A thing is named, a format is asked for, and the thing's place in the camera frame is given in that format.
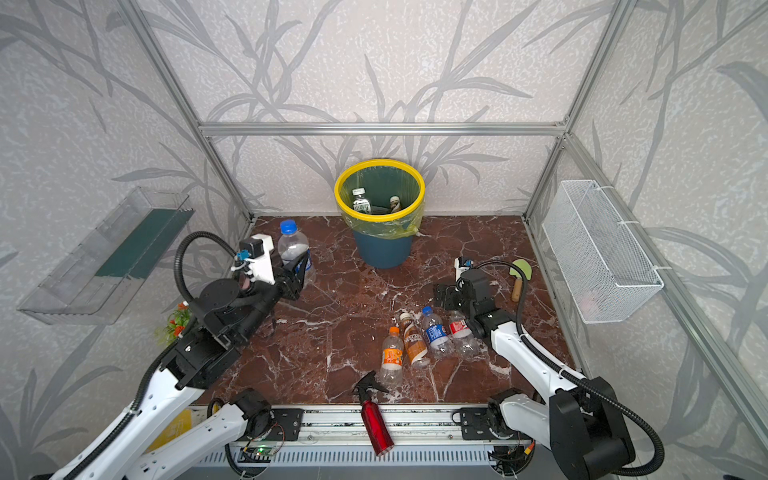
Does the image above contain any teal bin with yellow rim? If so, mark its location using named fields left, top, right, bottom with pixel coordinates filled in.
left=334, top=159, right=426, bottom=269

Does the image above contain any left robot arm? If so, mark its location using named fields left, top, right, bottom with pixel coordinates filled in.
left=51, top=231, right=310, bottom=479

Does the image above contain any red spray bottle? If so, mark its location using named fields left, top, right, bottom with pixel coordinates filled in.
left=353, top=371, right=394, bottom=457

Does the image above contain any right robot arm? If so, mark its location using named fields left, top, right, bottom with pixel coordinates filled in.
left=434, top=257, right=665, bottom=479

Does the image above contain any clear square bottle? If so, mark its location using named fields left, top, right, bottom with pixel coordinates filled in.
left=352, top=187, right=372, bottom=215

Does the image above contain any clear acrylic wall shelf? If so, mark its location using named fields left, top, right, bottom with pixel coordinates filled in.
left=17, top=187, right=195, bottom=325

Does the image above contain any white wire mesh basket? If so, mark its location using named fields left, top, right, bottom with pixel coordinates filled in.
left=542, top=180, right=664, bottom=324

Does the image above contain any orange label bottle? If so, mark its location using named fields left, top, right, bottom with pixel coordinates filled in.
left=379, top=327, right=404, bottom=389

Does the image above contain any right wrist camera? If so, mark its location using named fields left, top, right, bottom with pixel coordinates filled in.
left=454, top=256, right=474, bottom=282

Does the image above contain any blue label water bottle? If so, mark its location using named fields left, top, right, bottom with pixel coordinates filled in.
left=420, top=306, right=454, bottom=360
left=278, top=219, right=314, bottom=289

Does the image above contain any green circuit board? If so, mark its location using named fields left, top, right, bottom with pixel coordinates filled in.
left=236, top=444, right=283, bottom=464

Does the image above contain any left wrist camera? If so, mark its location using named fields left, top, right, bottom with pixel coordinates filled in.
left=230, top=234, right=275, bottom=287

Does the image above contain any yellow-green bin liner bag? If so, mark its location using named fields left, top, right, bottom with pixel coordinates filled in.
left=334, top=159, right=426, bottom=240

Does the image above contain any brown coffee bottle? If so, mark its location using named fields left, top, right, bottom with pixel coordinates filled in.
left=399, top=312, right=430, bottom=368
left=390, top=196, right=402, bottom=213

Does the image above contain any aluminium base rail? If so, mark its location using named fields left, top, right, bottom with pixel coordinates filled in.
left=179, top=403, right=631, bottom=446

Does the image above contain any green toy shovel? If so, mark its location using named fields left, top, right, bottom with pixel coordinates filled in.
left=510, top=259, right=532, bottom=303

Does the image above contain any red label bottle yellow cap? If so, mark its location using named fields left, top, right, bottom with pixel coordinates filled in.
left=448, top=311, right=481, bottom=361

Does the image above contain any artificial flower pot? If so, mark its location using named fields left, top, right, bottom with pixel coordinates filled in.
left=156, top=301, right=191, bottom=346

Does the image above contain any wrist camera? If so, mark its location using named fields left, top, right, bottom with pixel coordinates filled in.
left=454, top=256, right=474, bottom=282
left=230, top=234, right=275, bottom=287

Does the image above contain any aluminium frame crossbar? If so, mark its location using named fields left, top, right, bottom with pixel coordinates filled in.
left=199, top=122, right=565, bottom=137

